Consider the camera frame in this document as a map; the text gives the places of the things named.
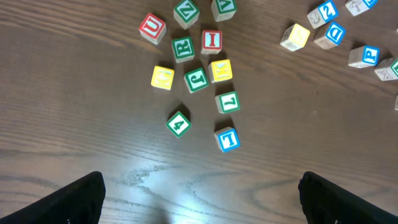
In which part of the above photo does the yellow G block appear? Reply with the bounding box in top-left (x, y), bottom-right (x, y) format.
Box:
top-left (151, 65), bottom-right (175, 90)

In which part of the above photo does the green J block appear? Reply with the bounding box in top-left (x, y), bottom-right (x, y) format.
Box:
top-left (184, 68), bottom-right (209, 93)

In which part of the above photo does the blue J block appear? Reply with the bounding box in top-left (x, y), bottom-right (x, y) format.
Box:
top-left (345, 0), bottom-right (378, 16)

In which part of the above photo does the green B block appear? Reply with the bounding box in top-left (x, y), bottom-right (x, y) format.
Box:
top-left (374, 57), bottom-right (397, 81)

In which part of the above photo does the red I block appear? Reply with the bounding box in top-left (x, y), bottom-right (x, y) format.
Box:
top-left (201, 30), bottom-right (223, 54)

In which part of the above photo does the blue 2 block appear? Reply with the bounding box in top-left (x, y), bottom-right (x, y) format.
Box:
top-left (307, 0), bottom-right (339, 29)

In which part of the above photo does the yellow S block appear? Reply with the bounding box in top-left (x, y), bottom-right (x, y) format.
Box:
top-left (280, 24), bottom-right (310, 52)

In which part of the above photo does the blue D block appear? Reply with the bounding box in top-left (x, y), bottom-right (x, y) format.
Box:
top-left (313, 21), bottom-right (346, 50)

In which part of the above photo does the green R block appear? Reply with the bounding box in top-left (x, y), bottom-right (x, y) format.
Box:
top-left (172, 36), bottom-right (195, 63)

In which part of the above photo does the blue P block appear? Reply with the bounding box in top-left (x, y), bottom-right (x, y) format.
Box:
top-left (348, 45), bottom-right (380, 68)

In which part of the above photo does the green V block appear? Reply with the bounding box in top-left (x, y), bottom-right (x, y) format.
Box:
top-left (211, 0), bottom-right (237, 22)

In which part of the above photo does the red U block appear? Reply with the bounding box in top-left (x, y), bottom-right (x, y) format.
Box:
top-left (139, 13), bottom-right (167, 45)

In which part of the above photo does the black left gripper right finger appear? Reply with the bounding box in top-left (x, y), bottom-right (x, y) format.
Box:
top-left (298, 171), bottom-right (397, 224)

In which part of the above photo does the yellow K block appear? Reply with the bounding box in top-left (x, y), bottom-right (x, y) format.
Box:
top-left (208, 59), bottom-right (233, 83)

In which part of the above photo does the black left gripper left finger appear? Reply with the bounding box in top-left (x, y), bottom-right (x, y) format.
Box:
top-left (1, 171), bottom-right (106, 224)

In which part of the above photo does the green L block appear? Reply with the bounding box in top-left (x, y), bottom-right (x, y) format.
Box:
top-left (215, 91), bottom-right (241, 114)

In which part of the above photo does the green N block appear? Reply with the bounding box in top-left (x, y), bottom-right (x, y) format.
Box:
top-left (174, 0), bottom-right (200, 30)

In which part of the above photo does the blue T block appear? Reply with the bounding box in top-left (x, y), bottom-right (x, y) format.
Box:
top-left (214, 127), bottom-right (241, 152)

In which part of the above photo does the green 4 block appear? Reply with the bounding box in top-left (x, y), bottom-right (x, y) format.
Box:
top-left (165, 111), bottom-right (192, 138)

